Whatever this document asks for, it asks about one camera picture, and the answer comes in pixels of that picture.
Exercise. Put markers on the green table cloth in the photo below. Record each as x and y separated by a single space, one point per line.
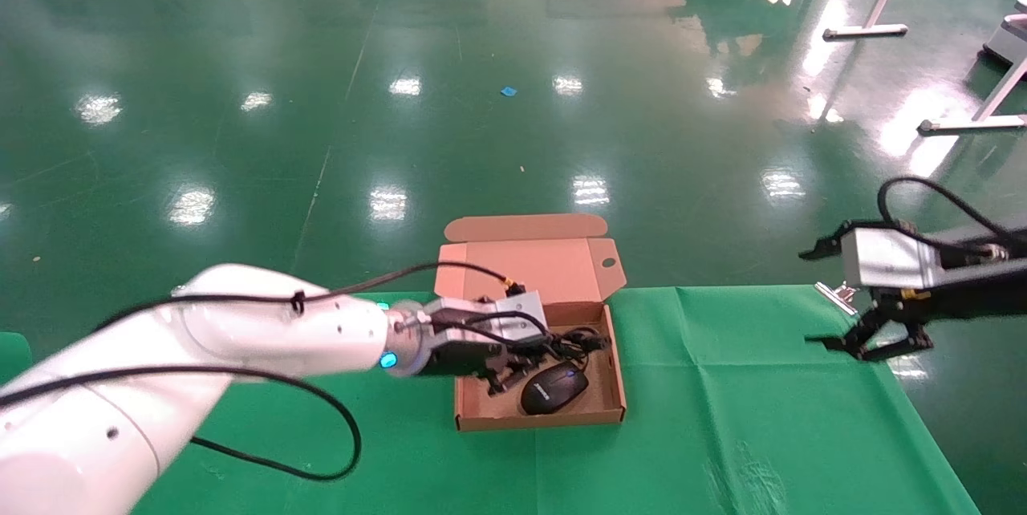
722 403

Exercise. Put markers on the silver metal table clamp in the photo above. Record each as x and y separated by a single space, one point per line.
834 298

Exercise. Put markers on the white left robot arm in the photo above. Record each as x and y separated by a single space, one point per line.
265 330

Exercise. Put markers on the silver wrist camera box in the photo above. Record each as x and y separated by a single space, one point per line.
882 258
525 310

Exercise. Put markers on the open brown cardboard box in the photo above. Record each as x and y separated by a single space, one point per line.
562 266

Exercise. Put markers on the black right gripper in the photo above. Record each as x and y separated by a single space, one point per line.
979 290

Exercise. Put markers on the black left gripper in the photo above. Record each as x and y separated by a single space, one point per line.
457 358

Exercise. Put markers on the grey machine base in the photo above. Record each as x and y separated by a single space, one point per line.
1007 38

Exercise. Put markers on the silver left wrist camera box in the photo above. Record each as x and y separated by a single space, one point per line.
525 310

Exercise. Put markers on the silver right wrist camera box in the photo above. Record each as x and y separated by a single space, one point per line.
882 258

